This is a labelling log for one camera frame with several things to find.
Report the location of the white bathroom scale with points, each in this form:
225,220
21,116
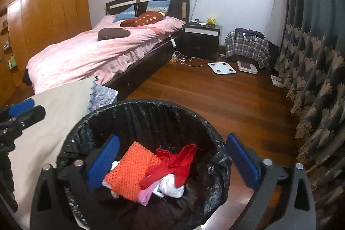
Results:
221,68

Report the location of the small white devices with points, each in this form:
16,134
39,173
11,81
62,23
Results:
198,22

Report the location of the white tissue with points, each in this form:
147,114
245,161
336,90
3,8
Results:
172,187

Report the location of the plaid cloth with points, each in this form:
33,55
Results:
245,49

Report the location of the pink plastic bag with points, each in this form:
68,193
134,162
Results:
145,195

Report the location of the blue quilted cover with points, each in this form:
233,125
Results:
103,96

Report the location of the small toiletry jars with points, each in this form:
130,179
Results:
7,45

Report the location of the brown cushion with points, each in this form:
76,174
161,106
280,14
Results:
113,34

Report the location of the bed with pink cover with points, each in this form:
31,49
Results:
176,7

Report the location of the white paper box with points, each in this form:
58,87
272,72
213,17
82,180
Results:
276,80

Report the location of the wooden wardrobe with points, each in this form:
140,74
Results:
54,17

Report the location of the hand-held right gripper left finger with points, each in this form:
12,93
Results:
103,162

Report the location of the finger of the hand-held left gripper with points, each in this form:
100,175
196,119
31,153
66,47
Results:
31,115
20,107

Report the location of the beige tablecloth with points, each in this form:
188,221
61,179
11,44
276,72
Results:
48,116

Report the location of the pink blanket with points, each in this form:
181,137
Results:
80,57

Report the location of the red dotted pillow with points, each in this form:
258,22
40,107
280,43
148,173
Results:
142,19

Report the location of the orange knitted cloth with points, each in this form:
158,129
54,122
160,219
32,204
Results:
132,168

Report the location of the white scale with dark top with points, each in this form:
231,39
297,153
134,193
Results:
246,67

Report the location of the green bottle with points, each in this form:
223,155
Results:
12,62

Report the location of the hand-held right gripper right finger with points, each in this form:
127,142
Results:
241,160

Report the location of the dark patterned curtain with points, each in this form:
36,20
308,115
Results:
310,57

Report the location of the dark backpack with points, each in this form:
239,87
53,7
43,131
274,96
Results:
249,32

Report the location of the yellow plush toy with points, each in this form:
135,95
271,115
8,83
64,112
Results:
210,21

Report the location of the blue pillow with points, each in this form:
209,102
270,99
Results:
159,6
125,14

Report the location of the black bin with plastic liner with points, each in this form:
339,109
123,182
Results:
161,122

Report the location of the dark nightstand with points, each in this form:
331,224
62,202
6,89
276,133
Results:
199,44

